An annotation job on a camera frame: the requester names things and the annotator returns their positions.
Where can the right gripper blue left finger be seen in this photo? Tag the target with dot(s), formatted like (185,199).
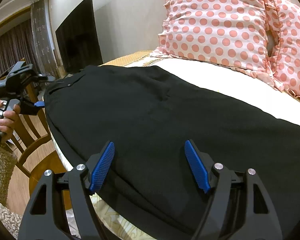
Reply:
(99,165)

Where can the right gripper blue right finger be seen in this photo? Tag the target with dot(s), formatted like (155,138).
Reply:
(198,169)

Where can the person left hand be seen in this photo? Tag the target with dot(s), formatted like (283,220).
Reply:
(7,123)

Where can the dark brown curtain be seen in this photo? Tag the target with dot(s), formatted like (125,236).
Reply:
(17,44)

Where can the black pants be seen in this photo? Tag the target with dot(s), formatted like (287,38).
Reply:
(165,134)

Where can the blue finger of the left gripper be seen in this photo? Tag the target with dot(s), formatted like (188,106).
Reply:
(39,104)

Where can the wooden chair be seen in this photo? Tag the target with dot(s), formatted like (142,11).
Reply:
(35,153)

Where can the far pink polka dot pillow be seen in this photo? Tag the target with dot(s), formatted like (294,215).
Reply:
(283,21)

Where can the woven yellow bed mat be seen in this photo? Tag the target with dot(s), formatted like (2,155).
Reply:
(128,59)

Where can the pink polka dot pillow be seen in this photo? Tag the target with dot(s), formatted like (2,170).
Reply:
(283,21)
(229,33)

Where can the beige shaggy rug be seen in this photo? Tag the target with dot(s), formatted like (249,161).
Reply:
(10,220)

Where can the cream patterned bed cover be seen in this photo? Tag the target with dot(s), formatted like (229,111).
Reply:
(240,87)

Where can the near pink polka dot pillow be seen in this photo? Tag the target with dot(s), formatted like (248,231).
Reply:
(229,33)

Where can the black flat television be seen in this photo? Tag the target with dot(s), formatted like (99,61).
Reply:
(77,39)

